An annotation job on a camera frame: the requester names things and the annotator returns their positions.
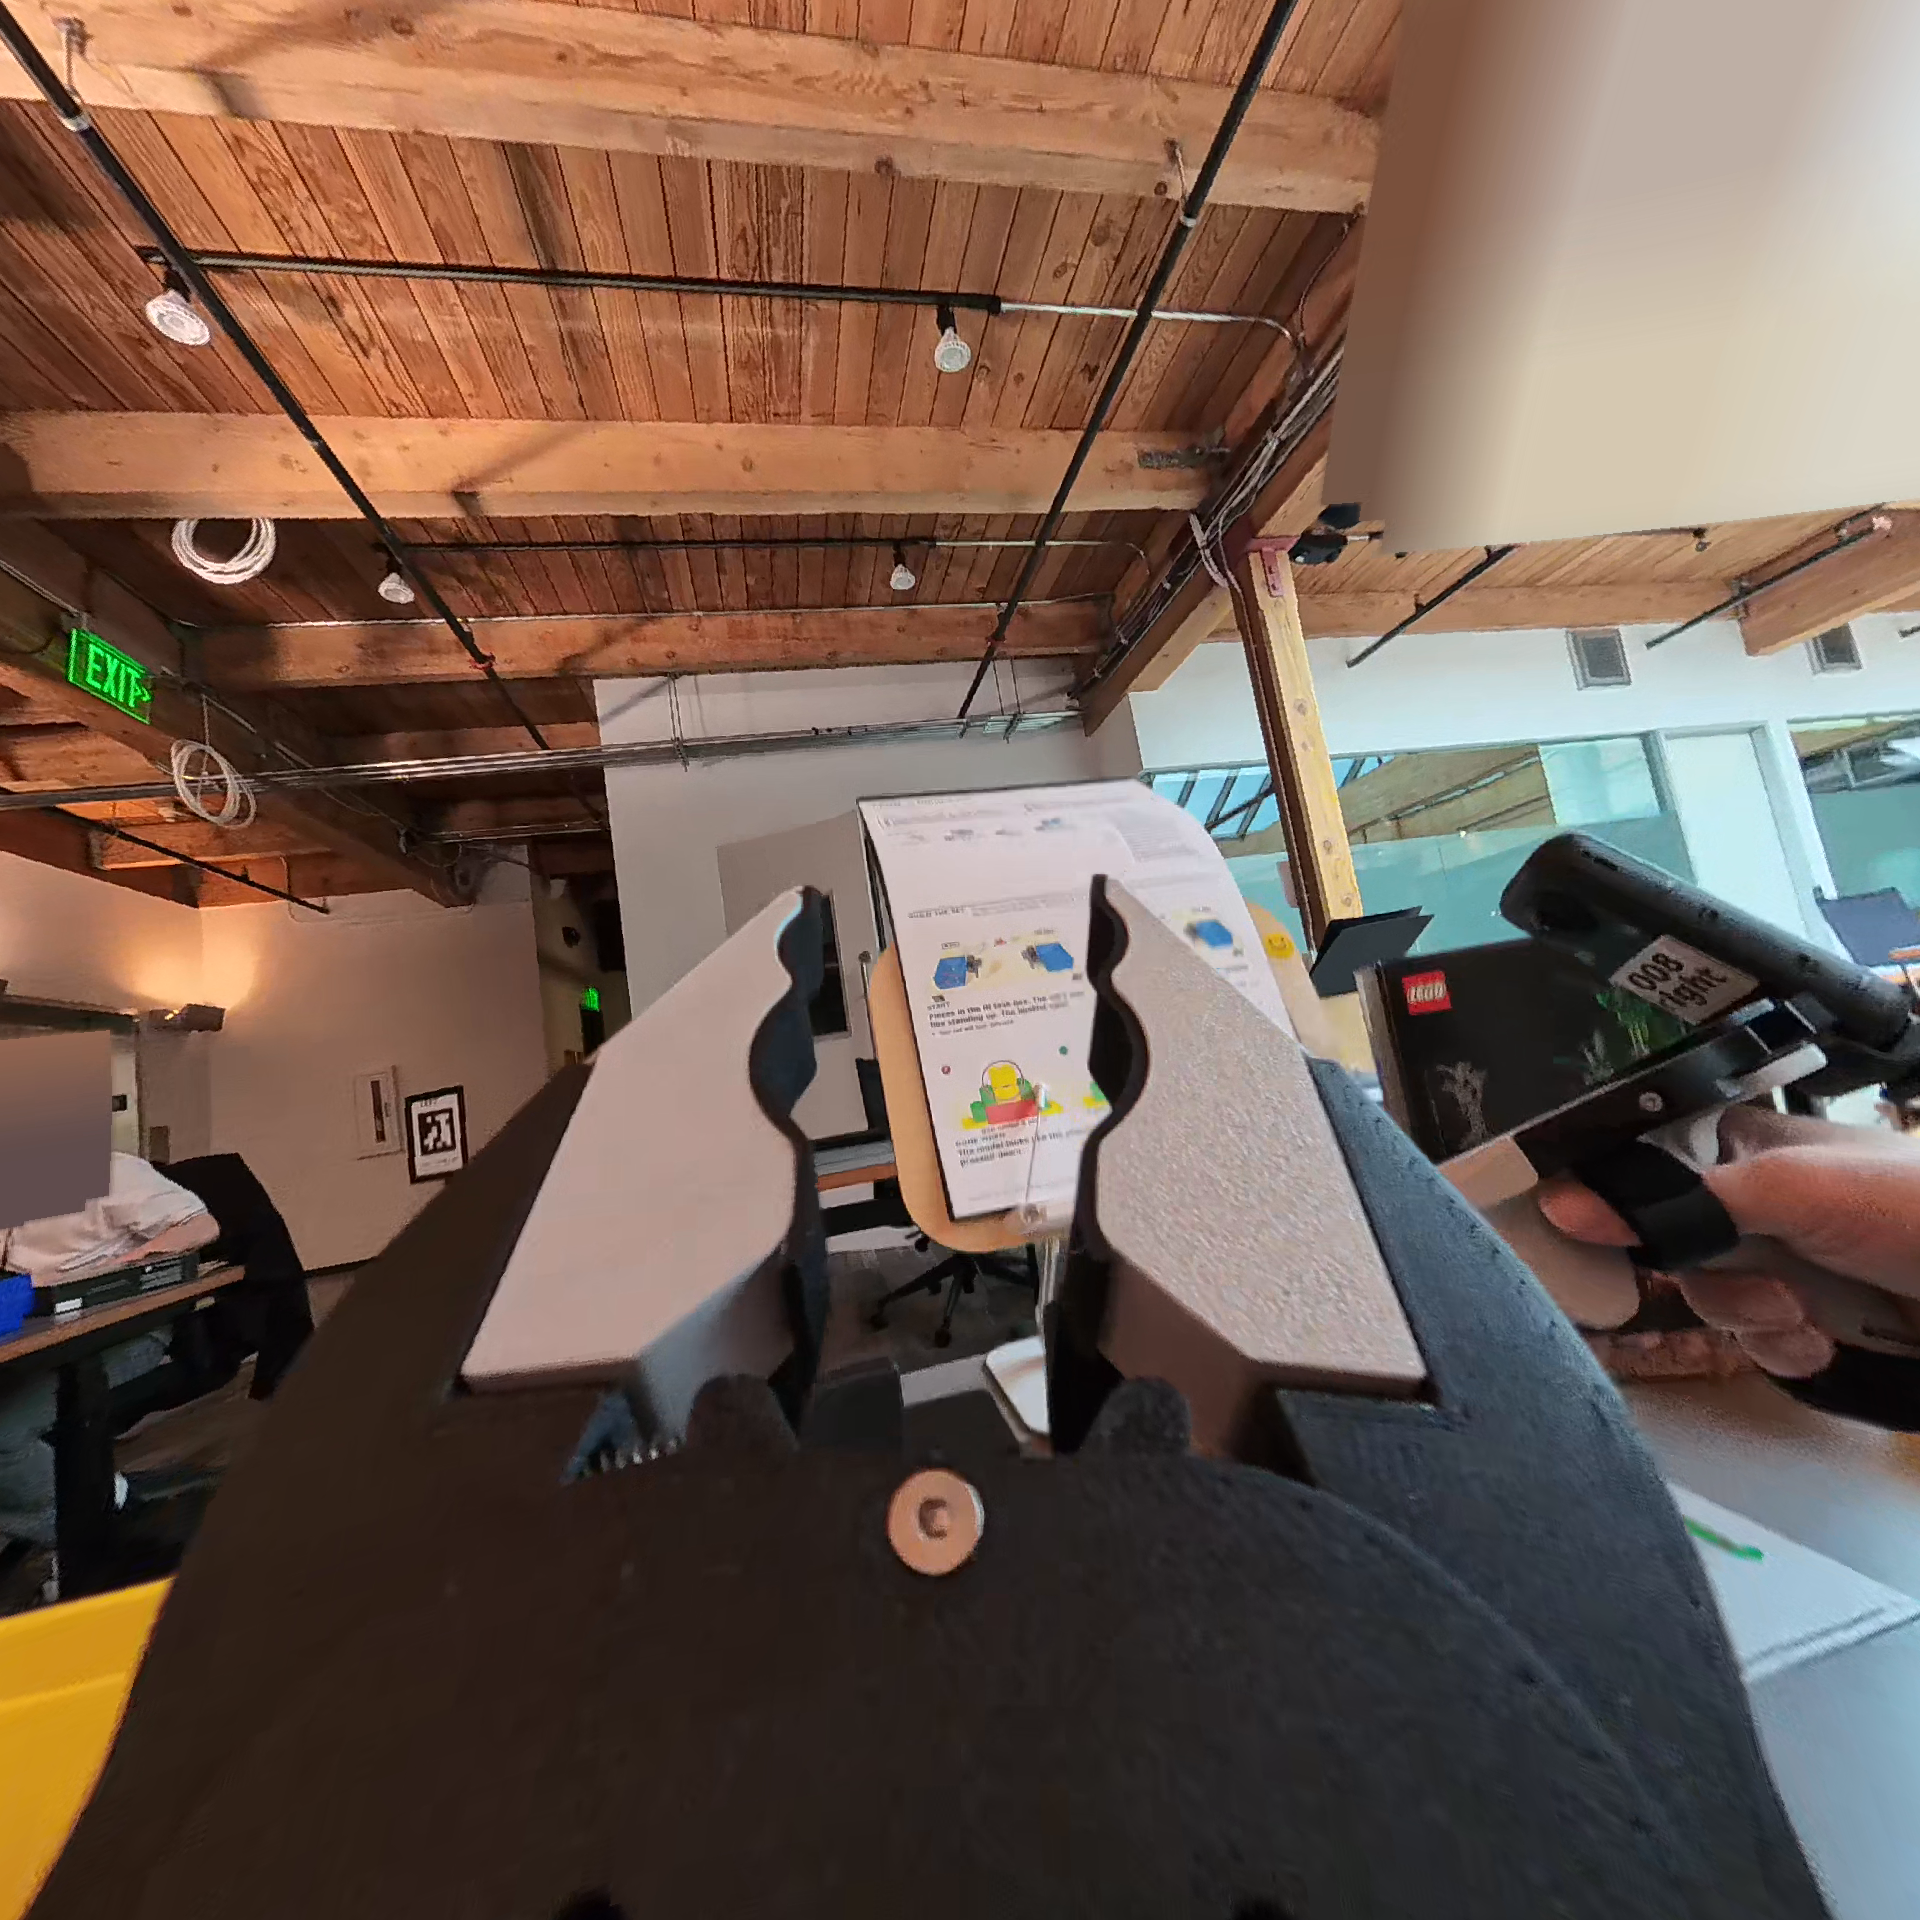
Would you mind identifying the wooden support post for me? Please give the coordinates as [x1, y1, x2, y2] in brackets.
[1228, 537, 1369, 950]

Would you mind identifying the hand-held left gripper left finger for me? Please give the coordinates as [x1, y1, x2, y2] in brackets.
[457, 884, 841, 1441]

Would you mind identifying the black folded card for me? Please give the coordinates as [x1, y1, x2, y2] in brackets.
[1309, 908, 1438, 1004]

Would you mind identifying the black flat device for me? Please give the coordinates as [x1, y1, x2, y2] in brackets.
[30, 1252, 204, 1316]

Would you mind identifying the white cable coil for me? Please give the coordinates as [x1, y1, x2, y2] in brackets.
[166, 515, 282, 585]
[165, 737, 261, 832]

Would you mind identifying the white phone booth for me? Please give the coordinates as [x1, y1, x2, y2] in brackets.
[718, 808, 886, 1052]

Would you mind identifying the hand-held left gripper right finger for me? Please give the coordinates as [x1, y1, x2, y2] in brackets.
[1046, 872, 1427, 1456]

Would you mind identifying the black jacket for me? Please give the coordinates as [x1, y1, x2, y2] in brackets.
[151, 1151, 319, 1401]

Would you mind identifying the black toy set box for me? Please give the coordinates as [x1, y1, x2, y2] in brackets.
[1358, 937, 1666, 1168]

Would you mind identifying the black office chair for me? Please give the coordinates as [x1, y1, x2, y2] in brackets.
[862, 1246, 1045, 1353]

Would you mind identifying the wooden side table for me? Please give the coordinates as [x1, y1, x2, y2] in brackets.
[0, 1263, 249, 1599]

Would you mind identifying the printed instruction sheet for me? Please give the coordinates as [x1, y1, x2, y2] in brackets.
[858, 780, 1295, 1221]

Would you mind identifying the yellow plastic bin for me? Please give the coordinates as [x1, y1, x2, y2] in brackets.
[0, 1575, 173, 1920]

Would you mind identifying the person's right hand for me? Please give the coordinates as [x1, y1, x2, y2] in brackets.
[1535, 1111, 1920, 1377]

